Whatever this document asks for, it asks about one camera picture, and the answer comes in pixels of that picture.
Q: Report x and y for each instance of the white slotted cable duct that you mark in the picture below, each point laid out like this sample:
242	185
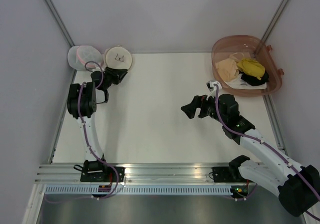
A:
140	189

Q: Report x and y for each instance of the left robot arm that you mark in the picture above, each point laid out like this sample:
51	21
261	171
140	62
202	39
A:
82	102

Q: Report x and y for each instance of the black garment in basket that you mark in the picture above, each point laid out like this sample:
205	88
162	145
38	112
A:
254	81

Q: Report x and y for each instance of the right aluminium frame post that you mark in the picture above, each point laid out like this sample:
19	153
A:
275	19

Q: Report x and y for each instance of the beige round mesh laundry bag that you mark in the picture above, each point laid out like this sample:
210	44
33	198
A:
118	57

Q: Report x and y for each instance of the yellow garment in basket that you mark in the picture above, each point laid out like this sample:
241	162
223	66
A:
251	67

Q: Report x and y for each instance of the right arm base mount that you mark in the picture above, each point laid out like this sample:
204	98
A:
230	173

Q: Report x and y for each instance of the aluminium frame post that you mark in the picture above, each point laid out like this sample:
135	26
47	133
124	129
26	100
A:
275	19
58	20

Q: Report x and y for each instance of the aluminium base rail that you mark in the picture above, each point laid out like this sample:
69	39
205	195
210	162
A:
135	174

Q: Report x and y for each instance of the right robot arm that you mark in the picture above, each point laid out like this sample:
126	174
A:
296	186

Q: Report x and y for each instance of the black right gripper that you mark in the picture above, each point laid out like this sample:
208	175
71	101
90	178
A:
197	101

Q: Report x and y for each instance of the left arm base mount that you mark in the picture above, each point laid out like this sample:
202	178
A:
95	171

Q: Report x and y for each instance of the white pink-trimmed mesh laundry bag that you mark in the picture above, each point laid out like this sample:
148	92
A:
84	56

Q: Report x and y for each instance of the white garment in basket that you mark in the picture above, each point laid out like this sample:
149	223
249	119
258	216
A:
238	83

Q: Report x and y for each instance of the beige bra in basket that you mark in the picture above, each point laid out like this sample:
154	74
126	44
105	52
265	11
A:
227	68

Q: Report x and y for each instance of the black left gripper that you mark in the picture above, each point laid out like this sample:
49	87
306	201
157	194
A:
118	74

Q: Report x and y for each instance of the translucent pink plastic basket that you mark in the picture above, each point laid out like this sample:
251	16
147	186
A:
237	48

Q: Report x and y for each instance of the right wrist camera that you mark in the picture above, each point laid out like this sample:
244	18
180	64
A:
214	85

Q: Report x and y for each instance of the left aluminium frame post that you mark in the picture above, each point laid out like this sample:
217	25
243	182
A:
58	20

